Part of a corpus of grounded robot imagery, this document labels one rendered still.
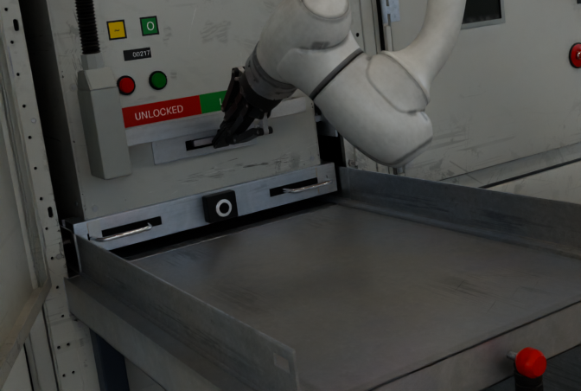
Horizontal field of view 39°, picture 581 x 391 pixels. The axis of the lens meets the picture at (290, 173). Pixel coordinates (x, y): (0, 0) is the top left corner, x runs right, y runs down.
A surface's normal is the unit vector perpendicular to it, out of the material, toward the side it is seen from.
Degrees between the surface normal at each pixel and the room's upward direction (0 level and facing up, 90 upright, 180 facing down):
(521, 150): 90
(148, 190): 90
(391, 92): 71
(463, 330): 0
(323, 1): 62
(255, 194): 90
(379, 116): 84
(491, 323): 0
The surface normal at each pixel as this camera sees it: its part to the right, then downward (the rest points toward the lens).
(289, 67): -0.56, 0.63
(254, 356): -0.84, 0.20
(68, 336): 0.52, 0.10
